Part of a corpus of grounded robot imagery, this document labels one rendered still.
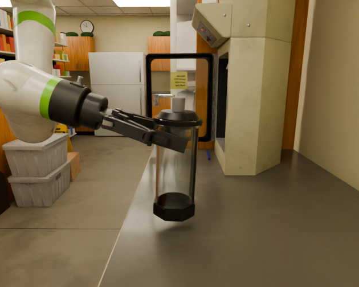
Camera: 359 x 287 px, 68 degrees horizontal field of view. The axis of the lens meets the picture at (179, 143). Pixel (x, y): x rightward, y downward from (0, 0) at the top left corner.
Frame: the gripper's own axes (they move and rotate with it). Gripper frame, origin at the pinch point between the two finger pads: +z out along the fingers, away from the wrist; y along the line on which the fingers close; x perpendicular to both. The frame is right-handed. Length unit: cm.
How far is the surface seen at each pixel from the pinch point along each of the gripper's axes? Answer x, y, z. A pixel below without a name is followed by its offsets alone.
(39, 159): 103, 190, -105
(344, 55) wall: -39, 42, 52
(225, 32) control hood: -30.5, 32.8, 6.7
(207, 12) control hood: -34.4, 32.9, -0.6
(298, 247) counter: 12.2, -9.6, 31.2
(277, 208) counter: 11.6, 7.6, 33.1
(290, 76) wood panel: -30, 69, 47
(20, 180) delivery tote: 130, 188, -117
